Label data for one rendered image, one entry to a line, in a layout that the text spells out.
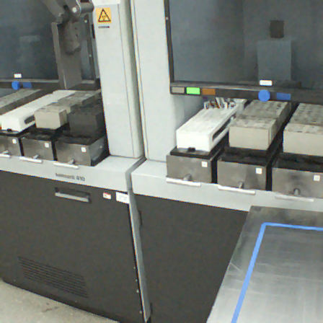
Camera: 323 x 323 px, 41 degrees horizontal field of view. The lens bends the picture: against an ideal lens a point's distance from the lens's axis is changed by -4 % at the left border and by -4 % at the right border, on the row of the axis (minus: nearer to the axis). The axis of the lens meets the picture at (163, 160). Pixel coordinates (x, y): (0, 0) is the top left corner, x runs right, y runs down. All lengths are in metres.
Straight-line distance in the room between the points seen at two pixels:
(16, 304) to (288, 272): 1.53
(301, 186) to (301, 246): 0.35
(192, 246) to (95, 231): 0.36
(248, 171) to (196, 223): 0.24
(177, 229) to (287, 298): 0.70
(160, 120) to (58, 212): 0.53
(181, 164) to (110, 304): 0.71
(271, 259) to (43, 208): 1.04
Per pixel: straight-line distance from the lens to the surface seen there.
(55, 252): 1.74
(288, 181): 1.16
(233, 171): 1.19
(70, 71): 0.47
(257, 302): 0.71
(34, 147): 1.54
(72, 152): 1.44
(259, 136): 1.22
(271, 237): 0.85
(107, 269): 1.62
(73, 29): 0.46
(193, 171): 1.24
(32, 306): 2.06
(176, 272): 1.46
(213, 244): 1.34
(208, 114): 1.39
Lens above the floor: 1.29
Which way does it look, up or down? 24 degrees down
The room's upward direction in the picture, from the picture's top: 5 degrees counter-clockwise
